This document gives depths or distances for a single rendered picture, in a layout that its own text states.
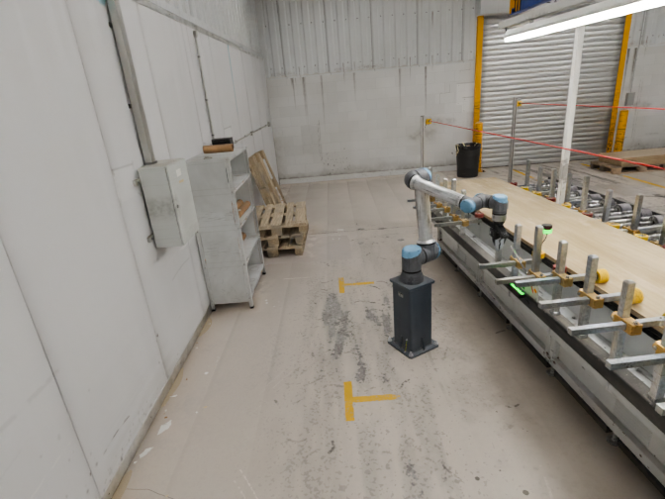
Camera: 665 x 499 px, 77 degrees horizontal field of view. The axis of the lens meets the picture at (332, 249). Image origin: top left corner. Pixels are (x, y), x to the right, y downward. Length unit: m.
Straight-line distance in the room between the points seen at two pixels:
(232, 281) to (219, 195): 0.90
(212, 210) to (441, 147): 7.43
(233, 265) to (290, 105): 6.50
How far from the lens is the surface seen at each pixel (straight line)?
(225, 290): 4.44
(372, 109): 10.28
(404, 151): 10.47
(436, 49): 10.57
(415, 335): 3.47
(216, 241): 4.25
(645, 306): 2.66
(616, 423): 3.02
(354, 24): 10.34
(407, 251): 3.22
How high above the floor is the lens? 2.05
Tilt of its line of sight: 21 degrees down
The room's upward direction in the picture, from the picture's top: 5 degrees counter-clockwise
